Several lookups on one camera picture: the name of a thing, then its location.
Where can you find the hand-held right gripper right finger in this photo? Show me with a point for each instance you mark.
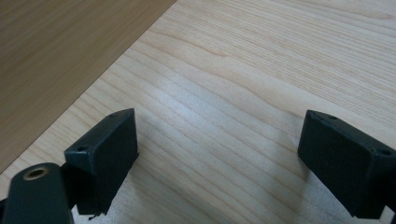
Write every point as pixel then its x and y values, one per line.
pixel 342 161

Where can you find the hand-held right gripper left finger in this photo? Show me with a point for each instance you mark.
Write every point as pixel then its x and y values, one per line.
pixel 107 161

